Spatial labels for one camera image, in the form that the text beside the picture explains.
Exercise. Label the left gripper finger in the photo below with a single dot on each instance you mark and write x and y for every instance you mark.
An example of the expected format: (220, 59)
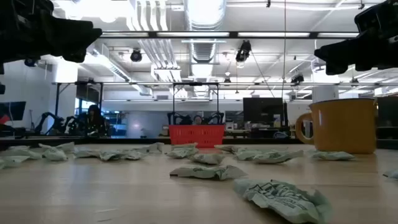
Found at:
(74, 37)

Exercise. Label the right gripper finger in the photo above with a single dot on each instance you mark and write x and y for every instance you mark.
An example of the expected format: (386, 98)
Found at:
(340, 56)

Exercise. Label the black background robot arm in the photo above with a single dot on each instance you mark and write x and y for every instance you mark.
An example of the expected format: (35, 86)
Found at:
(46, 115)
(175, 119)
(216, 117)

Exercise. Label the yellow enamel mug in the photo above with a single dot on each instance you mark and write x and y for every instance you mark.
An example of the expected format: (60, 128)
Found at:
(345, 124)

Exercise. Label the dark blue monitor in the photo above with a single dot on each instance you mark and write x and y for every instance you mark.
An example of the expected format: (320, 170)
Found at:
(14, 110)

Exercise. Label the person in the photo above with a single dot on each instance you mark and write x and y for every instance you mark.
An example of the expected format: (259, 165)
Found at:
(94, 119)
(197, 120)

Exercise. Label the red object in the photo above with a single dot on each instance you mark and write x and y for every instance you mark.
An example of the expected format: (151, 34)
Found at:
(3, 119)

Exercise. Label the large black monitor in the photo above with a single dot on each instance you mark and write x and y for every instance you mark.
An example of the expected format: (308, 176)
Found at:
(262, 110)

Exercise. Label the light blue bundle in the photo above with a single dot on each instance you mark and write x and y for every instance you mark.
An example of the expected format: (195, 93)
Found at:
(280, 135)

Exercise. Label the black overhead light bar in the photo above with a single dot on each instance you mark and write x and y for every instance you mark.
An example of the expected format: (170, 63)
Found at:
(233, 34)

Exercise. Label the red plastic basket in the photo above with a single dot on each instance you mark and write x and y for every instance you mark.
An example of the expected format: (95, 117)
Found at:
(196, 135)

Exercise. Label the black overhead camera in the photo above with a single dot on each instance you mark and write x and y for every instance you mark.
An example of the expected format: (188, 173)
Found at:
(30, 63)
(297, 78)
(244, 51)
(136, 55)

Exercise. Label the black background rig frame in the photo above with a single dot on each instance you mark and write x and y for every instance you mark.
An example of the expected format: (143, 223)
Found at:
(173, 99)
(57, 102)

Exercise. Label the black aluminium table frame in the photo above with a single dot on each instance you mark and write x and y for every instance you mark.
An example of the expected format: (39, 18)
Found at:
(93, 140)

